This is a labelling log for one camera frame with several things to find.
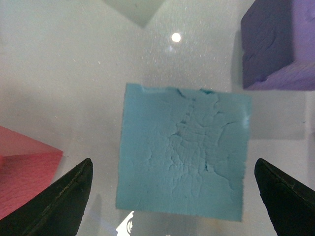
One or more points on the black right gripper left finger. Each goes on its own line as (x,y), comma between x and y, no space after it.
(57,210)

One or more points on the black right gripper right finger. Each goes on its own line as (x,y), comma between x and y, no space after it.
(290,204)

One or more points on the blue foam cube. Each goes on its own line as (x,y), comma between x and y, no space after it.
(183,151)

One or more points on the red foam cube left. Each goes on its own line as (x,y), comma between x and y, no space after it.
(27,167)

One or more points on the purple foam cube near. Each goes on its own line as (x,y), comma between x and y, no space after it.
(278,39)

